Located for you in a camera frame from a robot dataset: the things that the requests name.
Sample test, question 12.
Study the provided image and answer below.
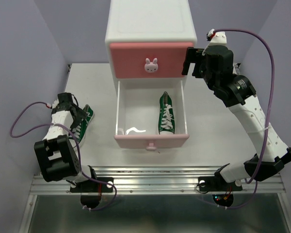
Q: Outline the light pink drawer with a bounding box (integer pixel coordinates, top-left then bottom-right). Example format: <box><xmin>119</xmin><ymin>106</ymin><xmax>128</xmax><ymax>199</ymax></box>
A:
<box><xmin>114</xmin><ymin>78</ymin><xmax>189</xmax><ymax>149</ymax></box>

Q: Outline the aluminium rail frame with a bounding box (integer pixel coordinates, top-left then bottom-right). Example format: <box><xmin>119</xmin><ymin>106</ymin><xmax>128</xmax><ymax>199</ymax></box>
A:
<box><xmin>18</xmin><ymin>63</ymin><xmax>291</xmax><ymax>233</ymax></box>

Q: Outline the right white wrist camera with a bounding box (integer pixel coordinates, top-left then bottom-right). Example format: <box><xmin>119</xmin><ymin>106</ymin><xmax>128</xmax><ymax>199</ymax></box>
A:
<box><xmin>202</xmin><ymin>29</ymin><xmax>227</xmax><ymax>56</ymax></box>

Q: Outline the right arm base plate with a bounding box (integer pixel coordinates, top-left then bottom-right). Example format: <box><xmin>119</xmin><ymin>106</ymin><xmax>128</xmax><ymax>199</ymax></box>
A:
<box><xmin>197</xmin><ymin>176</ymin><xmax>243</xmax><ymax>192</ymax></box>

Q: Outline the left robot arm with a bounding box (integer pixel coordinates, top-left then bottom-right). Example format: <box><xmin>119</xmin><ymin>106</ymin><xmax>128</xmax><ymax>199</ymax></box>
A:
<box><xmin>34</xmin><ymin>92</ymin><xmax>98</xmax><ymax>191</ymax></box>

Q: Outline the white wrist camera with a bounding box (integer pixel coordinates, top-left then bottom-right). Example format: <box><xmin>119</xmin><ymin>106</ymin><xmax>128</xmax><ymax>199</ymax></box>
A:
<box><xmin>202</xmin><ymin>29</ymin><xmax>227</xmax><ymax>56</ymax></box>
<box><xmin>45</xmin><ymin>99</ymin><xmax>59</xmax><ymax>109</ymax></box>

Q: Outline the pink bunny drawer knob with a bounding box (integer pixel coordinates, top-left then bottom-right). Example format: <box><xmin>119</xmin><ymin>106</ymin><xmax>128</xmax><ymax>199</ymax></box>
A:
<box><xmin>144</xmin><ymin>58</ymin><xmax>158</xmax><ymax>73</ymax></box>

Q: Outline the green sneaker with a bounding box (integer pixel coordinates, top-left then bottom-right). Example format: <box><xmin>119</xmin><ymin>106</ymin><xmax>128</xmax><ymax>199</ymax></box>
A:
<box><xmin>158</xmin><ymin>91</ymin><xmax>175</xmax><ymax>134</ymax></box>
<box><xmin>71</xmin><ymin>104</ymin><xmax>95</xmax><ymax>147</ymax></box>

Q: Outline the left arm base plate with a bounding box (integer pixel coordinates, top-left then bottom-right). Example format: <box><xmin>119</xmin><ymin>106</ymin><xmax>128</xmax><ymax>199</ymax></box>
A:
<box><xmin>70</xmin><ymin>177</ymin><xmax>114</xmax><ymax>193</ymax></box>

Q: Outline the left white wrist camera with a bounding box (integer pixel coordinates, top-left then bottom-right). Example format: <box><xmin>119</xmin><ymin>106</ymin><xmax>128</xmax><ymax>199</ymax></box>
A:
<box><xmin>45</xmin><ymin>99</ymin><xmax>59</xmax><ymax>109</ymax></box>

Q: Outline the white shoe cabinet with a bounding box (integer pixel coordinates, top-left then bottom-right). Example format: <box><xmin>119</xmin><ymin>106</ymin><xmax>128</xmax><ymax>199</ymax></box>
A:
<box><xmin>105</xmin><ymin>0</ymin><xmax>197</xmax><ymax>79</ymax></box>

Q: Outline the pink lower drawer knob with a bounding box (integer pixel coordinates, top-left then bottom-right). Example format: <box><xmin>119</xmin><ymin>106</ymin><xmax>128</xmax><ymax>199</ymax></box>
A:
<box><xmin>146</xmin><ymin>142</ymin><xmax>157</xmax><ymax>151</ymax></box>

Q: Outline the pink front drawer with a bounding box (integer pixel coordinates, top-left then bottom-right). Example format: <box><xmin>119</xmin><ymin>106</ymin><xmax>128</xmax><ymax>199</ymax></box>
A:
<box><xmin>110</xmin><ymin>42</ymin><xmax>194</xmax><ymax>79</ymax></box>

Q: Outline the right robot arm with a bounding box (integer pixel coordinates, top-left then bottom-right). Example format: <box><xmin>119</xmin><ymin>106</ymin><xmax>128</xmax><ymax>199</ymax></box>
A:
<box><xmin>182</xmin><ymin>45</ymin><xmax>291</xmax><ymax>192</ymax></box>

